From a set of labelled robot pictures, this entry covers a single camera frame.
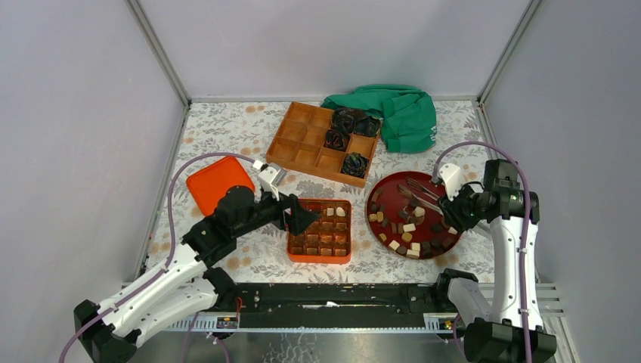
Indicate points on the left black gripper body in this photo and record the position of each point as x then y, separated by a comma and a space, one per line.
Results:
266, 212

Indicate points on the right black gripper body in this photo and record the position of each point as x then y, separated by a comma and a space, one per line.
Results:
463, 210

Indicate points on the orange box lid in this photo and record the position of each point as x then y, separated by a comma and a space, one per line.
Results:
208, 185

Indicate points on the orange chocolate box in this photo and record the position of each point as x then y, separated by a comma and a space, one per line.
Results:
326, 241

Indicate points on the metal serving tongs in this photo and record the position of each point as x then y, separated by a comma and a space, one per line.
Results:
413, 190

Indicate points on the red round plate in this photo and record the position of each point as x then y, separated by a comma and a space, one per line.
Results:
402, 225

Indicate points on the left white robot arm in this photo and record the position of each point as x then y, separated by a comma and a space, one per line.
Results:
189, 280

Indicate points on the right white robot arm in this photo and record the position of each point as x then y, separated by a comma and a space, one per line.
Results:
508, 327

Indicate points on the floral table mat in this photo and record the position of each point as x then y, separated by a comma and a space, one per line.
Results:
248, 128

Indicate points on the wooden compartment organizer tray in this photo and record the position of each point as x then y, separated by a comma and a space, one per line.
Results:
299, 146

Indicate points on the dark rolled fabric front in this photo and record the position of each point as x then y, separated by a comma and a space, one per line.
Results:
355, 165

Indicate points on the dark rolled fabric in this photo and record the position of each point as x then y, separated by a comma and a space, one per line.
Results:
355, 121
336, 140
355, 165

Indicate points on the dark rolled fabric middle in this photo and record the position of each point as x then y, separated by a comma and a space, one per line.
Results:
336, 140

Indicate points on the green cloth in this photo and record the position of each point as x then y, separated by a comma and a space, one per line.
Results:
408, 114

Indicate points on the dark rolled fabric back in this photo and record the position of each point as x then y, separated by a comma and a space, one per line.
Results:
355, 121

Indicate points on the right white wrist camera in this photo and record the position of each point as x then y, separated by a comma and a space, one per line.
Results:
451, 177

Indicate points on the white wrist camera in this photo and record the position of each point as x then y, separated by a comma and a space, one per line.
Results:
270, 176
451, 177

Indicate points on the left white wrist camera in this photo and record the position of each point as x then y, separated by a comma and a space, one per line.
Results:
270, 176

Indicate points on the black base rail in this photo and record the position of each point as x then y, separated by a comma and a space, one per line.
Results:
334, 306

